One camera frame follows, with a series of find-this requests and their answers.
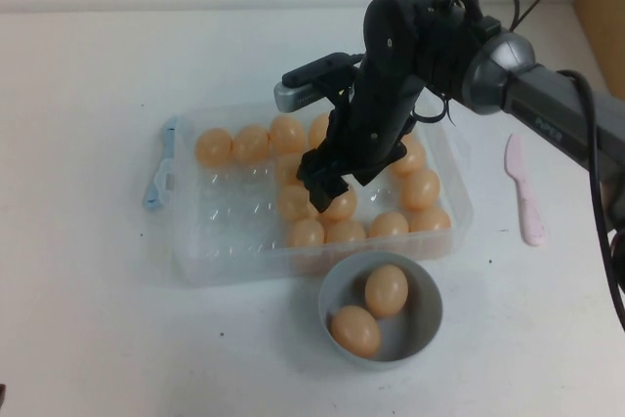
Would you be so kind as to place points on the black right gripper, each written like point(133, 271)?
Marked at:
point(376, 119)

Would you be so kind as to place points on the beige egg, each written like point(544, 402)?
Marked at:
point(287, 169)
point(429, 221)
point(344, 208)
point(386, 290)
point(414, 158)
point(213, 146)
point(286, 134)
point(250, 143)
point(421, 189)
point(355, 330)
point(304, 233)
point(293, 203)
point(345, 231)
point(317, 131)
point(388, 225)

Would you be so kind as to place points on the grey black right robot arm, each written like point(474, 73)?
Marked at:
point(537, 95)

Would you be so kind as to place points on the clear plastic egg box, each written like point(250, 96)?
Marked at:
point(229, 221)

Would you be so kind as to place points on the black zip tie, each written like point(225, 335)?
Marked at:
point(534, 2)
point(439, 116)

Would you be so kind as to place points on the grey round bowl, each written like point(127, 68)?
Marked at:
point(425, 334)

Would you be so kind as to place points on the pink plastic knife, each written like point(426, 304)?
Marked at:
point(522, 192)

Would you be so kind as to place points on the blue plastic knife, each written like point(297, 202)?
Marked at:
point(155, 182)

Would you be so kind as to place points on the brown cardboard board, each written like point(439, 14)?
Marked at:
point(605, 12)

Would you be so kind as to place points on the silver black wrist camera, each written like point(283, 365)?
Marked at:
point(303, 95)

